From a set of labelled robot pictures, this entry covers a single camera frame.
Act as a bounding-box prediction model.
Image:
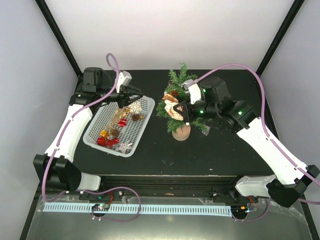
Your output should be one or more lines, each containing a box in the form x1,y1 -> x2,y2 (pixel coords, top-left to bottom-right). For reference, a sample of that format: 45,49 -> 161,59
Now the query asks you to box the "white ball light string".
167,79 -> 211,136

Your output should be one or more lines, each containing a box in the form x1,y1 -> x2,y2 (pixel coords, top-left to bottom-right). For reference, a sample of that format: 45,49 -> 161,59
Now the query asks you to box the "wooden bauble ornament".
162,93 -> 179,119

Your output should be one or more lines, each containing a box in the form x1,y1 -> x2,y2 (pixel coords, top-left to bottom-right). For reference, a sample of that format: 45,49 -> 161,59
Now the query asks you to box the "small green christmas tree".
156,63 -> 213,134

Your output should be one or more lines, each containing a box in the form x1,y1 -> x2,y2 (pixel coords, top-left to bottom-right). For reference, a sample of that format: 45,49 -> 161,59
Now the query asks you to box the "red berry sprig ornament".
170,90 -> 178,97

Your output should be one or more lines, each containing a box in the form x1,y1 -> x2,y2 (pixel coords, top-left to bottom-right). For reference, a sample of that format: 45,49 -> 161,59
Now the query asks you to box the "red santa figure ornament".
117,118 -> 127,127

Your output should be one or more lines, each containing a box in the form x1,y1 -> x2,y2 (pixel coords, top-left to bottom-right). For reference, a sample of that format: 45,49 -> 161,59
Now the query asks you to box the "white plastic basket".
83,96 -> 155,158

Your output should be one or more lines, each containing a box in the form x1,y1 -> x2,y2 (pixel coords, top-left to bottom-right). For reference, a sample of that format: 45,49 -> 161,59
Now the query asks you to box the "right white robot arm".
169,77 -> 320,208

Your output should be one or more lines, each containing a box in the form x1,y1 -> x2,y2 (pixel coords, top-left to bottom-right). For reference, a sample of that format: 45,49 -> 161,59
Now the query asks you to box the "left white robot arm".
33,67 -> 143,200

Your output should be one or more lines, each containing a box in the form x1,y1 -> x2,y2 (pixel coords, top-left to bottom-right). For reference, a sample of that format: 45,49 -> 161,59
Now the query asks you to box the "white wooden snowflake ornament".
129,100 -> 142,114

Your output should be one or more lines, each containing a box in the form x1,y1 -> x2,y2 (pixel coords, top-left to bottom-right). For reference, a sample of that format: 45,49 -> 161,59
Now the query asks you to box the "gold bell ornament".
125,107 -> 133,114

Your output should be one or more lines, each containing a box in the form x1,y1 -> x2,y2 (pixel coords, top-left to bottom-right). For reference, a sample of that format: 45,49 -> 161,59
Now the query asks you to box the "brown pine cone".
131,113 -> 144,122
109,128 -> 121,138

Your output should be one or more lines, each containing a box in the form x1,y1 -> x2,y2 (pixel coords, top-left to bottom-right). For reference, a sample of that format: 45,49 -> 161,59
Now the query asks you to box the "gold gift box ornament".
99,129 -> 109,139

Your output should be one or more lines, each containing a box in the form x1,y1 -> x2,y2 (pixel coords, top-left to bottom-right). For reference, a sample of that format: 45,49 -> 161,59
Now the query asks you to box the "red bow ornament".
105,138 -> 119,149

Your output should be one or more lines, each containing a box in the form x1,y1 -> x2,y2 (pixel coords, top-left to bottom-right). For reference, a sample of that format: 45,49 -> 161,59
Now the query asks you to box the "red gift box ornament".
96,137 -> 108,147

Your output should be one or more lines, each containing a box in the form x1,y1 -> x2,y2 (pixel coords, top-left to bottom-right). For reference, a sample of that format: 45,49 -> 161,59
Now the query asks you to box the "silver star ornament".
115,141 -> 133,154

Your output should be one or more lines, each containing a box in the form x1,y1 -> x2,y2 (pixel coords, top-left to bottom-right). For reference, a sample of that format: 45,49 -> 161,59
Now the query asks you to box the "small circuit board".
91,203 -> 110,212

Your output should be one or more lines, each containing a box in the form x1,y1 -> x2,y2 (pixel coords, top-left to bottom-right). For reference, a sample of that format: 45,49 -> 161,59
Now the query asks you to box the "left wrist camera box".
116,71 -> 132,87

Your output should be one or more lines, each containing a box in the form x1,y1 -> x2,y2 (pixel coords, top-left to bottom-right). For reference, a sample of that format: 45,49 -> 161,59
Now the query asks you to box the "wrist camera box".
181,79 -> 202,105
116,71 -> 132,87

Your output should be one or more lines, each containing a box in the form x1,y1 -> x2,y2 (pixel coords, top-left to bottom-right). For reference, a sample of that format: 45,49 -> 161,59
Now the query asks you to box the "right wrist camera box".
181,79 -> 202,105

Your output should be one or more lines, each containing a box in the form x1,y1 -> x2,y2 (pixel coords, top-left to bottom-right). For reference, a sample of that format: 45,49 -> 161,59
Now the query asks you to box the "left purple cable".
41,52 -> 141,222

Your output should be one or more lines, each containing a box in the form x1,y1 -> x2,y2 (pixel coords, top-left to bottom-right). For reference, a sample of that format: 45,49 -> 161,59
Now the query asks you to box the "light blue cable duct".
42,202 -> 232,217

